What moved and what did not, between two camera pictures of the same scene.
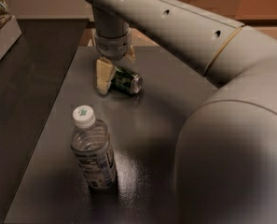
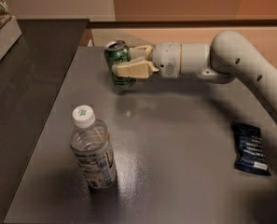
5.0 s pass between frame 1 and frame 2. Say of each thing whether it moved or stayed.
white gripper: moved
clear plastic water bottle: stayed
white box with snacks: stayed
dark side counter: stayed
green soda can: moved
